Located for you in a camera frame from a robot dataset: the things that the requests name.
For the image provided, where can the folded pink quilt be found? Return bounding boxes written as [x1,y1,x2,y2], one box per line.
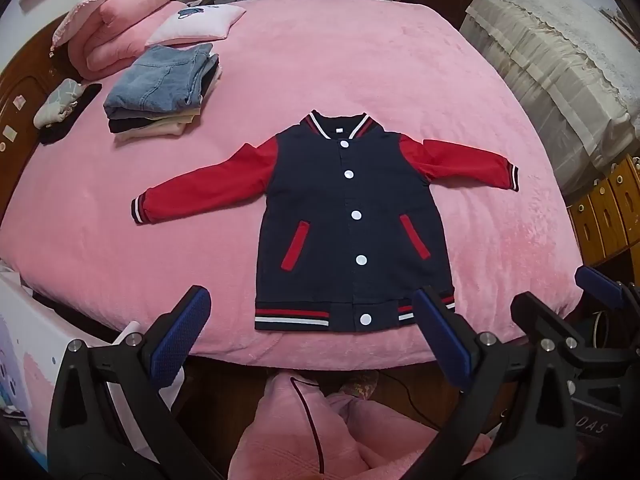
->
[65,0,187,82]

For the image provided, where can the wooden headboard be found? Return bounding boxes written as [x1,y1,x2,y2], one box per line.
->
[0,27,66,213]

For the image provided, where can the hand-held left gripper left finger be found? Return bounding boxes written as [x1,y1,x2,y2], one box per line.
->
[47,285,224,480]

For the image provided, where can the folded cream garment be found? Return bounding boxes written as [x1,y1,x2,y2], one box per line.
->
[120,67,222,142]

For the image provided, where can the cream lace-covered furniture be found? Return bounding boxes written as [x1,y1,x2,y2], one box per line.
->
[459,0,640,196]

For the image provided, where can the stack of folded clothes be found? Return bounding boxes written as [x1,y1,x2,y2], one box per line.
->
[108,55,221,134]

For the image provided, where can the white and pink printed cushion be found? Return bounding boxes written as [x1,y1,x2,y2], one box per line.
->
[145,3,247,47]

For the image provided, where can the navy and red varsity jacket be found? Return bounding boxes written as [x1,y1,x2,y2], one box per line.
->
[131,109,521,332]

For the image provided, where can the folded blue jeans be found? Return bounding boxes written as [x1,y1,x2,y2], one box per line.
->
[103,43,216,114]

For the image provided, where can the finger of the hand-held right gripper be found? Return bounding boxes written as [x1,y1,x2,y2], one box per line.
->
[510,292,603,367]
[574,265,640,313]

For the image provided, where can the grey and white patterned cloth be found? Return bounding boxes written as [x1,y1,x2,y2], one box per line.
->
[33,79,87,128]

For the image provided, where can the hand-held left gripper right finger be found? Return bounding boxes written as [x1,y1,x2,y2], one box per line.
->
[412,285,572,480]

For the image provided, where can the pink plush bed blanket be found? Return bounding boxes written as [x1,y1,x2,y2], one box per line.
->
[0,0,587,367]

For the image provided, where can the wooden drawer cabinet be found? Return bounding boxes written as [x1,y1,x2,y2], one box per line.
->
[567,154,640,261]

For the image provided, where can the grey and black socks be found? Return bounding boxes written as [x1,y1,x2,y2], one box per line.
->
[39,82,103,146]

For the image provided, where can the person's pink fleece clothing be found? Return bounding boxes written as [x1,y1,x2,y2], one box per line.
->
[234,371,493,480]

